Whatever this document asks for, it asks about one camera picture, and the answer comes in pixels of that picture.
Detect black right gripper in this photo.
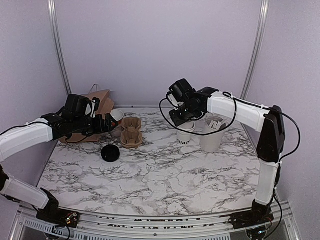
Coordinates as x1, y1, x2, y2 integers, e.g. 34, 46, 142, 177
169, 102, 199, 127

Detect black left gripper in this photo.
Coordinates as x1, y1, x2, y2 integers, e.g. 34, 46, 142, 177
71, 112, 118, 137

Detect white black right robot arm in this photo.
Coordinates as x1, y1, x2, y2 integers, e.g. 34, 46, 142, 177
166, 78, 286, 224

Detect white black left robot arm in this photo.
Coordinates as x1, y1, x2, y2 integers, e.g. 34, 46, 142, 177
0, 94, 119, 223

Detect red white paper cup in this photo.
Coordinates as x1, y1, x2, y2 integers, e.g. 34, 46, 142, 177
110, 109, 124, 126

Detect brown paper bag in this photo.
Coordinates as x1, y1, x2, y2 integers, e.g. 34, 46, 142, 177
59, 87, 115, 144

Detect brown pulp cup carrier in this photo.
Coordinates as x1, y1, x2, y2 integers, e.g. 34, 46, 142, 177
120, 117, 143, 149

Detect black lid stack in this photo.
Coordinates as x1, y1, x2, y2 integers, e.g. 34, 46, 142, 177
101, 144, 120, 163

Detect white wrapped straw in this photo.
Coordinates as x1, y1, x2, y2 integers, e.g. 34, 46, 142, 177
208, 120, 225, 130

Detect stacked white paper cups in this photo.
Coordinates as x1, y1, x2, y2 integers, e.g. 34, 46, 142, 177
177, 121, 196, 146

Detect white ribbed cup holder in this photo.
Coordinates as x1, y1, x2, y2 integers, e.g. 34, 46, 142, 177
199, 115, 227, 153

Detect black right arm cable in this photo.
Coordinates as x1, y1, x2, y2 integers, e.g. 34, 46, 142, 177
158, 91, 301, 161

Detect aluminium right frame post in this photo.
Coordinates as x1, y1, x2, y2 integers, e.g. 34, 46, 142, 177
240, 0, 270, 100

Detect aluminium frame post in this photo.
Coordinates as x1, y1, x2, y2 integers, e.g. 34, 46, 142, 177
240, 0, 270, 100
47, 0, 72, 95

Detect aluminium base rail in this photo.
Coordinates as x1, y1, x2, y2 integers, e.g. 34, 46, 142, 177
8, 201, 301, 240

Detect aluminium left frame post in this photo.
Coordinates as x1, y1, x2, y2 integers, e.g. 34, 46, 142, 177
47, 0, 72, 95

